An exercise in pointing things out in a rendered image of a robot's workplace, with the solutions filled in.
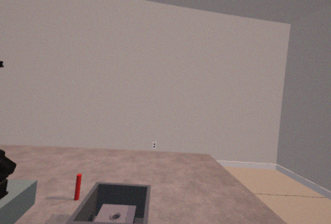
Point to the pale pink square plate with hole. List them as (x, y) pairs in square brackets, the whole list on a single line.
[(118, 213)]

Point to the red peg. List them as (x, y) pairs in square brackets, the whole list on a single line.
[(77, 190)]

